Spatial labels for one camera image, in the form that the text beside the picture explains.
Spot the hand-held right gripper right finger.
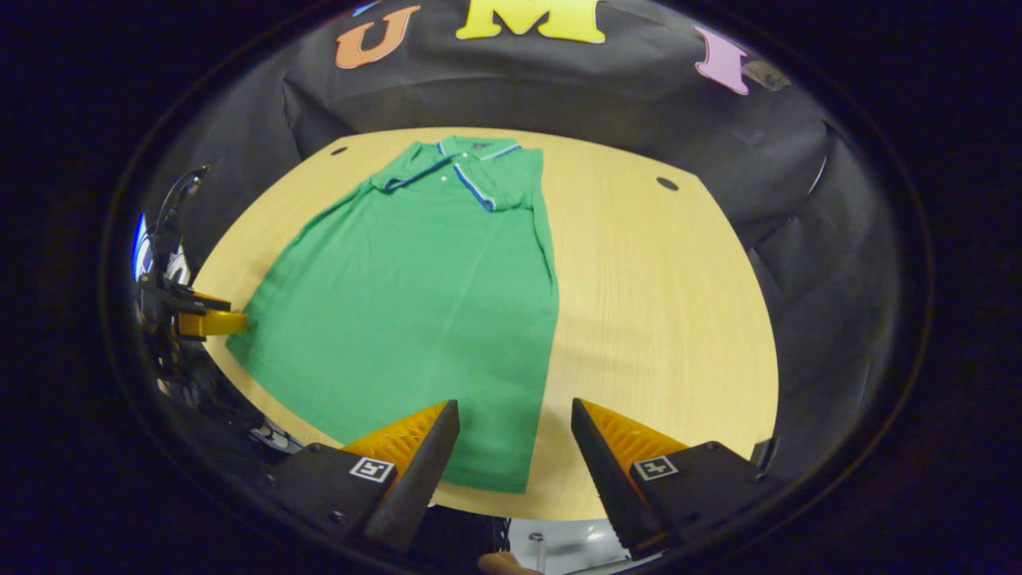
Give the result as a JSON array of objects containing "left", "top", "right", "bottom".
[{"left": 570, "top": 397, "right": 787, "bottom": 561}]

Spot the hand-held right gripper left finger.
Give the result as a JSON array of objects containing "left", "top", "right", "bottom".
[{"left": 259, "top": 399, "right": 461, "bottom": 556}]

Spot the green T-shirt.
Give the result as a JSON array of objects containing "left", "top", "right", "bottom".
[{"left": 226, "top": 136, "right": 560, "bottom": 494}]

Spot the black backdrop cloth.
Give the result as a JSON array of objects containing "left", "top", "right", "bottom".
[{"left": 136, "top": 0, "right": 903, "bottom": 480}]

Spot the black cable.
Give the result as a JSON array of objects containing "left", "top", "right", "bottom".
[{"left": 156, "top": 164, "right": 210, "bottom": 264}]

